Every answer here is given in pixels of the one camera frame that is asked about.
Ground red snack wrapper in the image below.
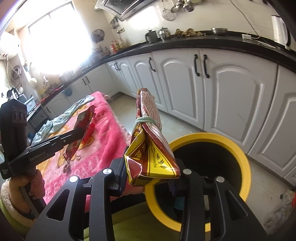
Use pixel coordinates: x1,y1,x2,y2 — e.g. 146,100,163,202
63,105,95,173

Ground yellow red snack bag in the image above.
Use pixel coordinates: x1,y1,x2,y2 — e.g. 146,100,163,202
125,88,180,186

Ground green sleeve left forearm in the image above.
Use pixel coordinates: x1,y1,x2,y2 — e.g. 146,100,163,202
1,181,35,236

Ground yellow rimmed trash bin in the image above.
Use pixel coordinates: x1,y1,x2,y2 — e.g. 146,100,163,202
145,133,251,232

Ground left hand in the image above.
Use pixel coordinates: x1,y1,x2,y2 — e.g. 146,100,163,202
9,169,45,214

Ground pink cartoon fleece blanket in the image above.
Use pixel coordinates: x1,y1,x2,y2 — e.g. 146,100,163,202
37,91,131,203

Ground light blue cloth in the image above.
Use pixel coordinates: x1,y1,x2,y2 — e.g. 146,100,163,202
31,95,95,145

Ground blue hanging cup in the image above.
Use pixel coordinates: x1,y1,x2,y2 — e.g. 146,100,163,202
63,86,72,97

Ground steel stock pot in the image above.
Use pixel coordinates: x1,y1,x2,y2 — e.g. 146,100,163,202
59,72,74,85

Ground clear plastic bag on floor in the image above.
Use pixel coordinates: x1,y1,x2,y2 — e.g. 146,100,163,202
263,190,295,235

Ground condiment bottles group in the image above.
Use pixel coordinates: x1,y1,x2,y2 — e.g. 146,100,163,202
92,41,125,58

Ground white water heater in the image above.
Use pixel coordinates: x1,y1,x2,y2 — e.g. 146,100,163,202
0,32,20,60

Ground white lower cabinets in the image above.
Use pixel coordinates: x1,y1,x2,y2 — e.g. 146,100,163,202
44,48,295,184

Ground black teapot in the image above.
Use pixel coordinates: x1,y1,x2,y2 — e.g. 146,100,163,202
144,30,159,43

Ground black range hood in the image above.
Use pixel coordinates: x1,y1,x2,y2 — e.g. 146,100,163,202
94,0,154,21

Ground steel teapot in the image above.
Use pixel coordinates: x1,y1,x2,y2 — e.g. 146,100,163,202
159,27,171,42

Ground ginger pile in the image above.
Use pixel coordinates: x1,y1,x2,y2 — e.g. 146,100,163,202
174,28,206,38

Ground hanging utensil rack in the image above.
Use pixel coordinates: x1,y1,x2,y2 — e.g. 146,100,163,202
171,0,202,13

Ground steel bowl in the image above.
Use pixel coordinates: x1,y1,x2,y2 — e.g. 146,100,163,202
211,28,228,36

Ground white power adapter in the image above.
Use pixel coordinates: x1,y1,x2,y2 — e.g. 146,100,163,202
241,34,252,40

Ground white electric kettle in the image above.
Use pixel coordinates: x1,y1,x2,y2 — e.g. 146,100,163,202
271,15,291,50

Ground wall fan vent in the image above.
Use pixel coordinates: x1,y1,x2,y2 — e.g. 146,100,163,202
91,29,105,43

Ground wire strainer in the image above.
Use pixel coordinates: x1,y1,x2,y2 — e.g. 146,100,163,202
162,8,176,22

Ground black power cable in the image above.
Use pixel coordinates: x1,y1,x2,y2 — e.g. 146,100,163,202
229,0,261,39

